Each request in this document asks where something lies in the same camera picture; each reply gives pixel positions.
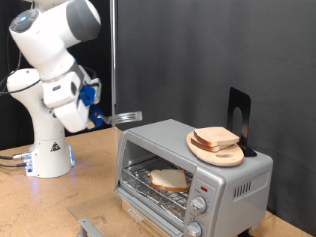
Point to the vertical metal pole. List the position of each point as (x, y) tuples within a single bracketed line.
[(113, 49)]

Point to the silver toaster oven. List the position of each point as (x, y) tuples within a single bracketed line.
[(230, 197)]

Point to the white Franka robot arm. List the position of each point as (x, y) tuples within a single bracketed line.
[(46, 144)]

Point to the white bread slice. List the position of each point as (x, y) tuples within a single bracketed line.
[(169, 179), (215, 135), (202, 146)]

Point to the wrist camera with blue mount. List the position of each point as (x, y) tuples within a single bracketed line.
[(87, 94)]

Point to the silver oven knob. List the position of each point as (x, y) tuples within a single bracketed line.
[(198, 205), (194, 229)]

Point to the round wooden cutting board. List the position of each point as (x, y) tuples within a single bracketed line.
[(223, 158)]

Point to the black metal bookend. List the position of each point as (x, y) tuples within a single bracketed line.
[(245, 102)]

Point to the black spatula with blue block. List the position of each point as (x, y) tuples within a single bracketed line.
[(126, 117)]

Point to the wooden block under oven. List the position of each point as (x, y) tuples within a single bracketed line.
[(144, 230)]

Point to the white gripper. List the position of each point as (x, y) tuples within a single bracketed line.
[(72, 117)]

